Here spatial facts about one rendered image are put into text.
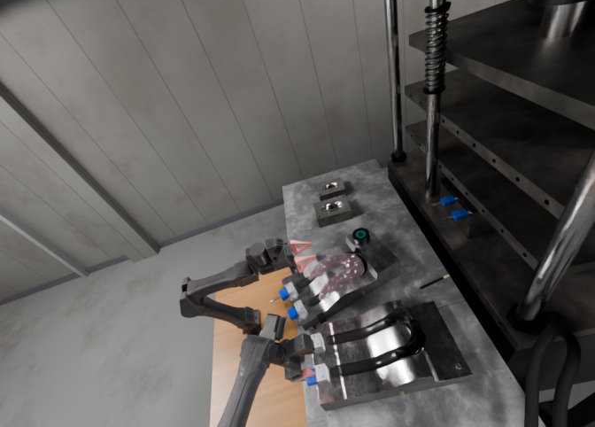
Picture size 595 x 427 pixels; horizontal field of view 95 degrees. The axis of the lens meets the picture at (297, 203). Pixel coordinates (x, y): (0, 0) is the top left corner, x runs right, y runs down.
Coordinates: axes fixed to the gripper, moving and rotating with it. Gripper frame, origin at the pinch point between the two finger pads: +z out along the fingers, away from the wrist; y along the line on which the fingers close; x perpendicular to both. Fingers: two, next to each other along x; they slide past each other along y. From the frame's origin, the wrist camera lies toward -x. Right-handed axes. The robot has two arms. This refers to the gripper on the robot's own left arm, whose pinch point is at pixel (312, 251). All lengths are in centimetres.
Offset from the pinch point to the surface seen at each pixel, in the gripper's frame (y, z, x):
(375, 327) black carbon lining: -19.9, 13.5, 29.1
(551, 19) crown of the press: 24, 98, -43
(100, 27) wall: 183, -92, -79
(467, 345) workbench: -32, 42, 38
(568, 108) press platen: -12, 71, -34
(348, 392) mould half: -36.3, -3.3, 30.8
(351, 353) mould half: -25.0, 2.1, 30.9
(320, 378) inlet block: -30.7, -10.7, 28.1
